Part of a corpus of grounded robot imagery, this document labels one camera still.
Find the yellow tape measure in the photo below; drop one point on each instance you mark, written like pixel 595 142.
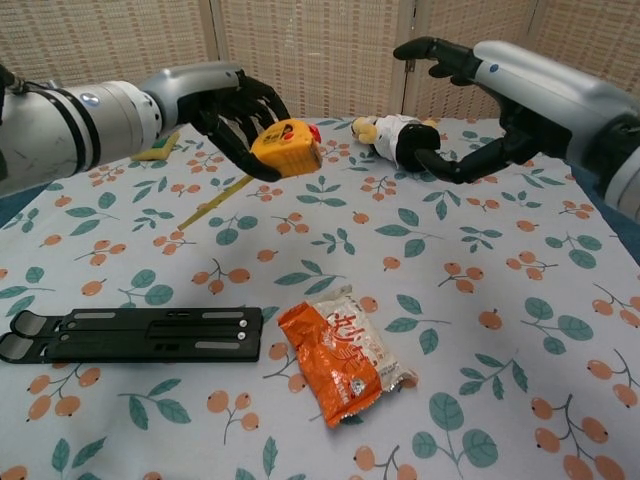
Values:
pixel 290 150

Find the black white plush toy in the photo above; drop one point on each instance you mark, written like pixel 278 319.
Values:
pixel 400 137

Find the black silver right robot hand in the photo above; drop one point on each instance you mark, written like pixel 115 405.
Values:
pixel 540 95

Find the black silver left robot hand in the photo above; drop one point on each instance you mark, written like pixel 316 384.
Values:
pixel 200 95

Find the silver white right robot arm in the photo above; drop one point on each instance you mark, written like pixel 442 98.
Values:
pixel 620 160

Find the orange white snack packet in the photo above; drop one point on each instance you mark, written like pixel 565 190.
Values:
pixel 345 360

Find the black folding laptop stand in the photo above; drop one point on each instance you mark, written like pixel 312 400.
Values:
pixel 150 335

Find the woven folding screen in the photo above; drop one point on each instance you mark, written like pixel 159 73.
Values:
pixel 320 55

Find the green yellow sponge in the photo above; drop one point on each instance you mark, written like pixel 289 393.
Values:
pixel 160 147

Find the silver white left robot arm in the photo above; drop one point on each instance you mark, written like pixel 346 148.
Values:
pixel 60 130

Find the floral print tablecloth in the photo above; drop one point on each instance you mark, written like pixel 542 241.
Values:
pixel 350 240

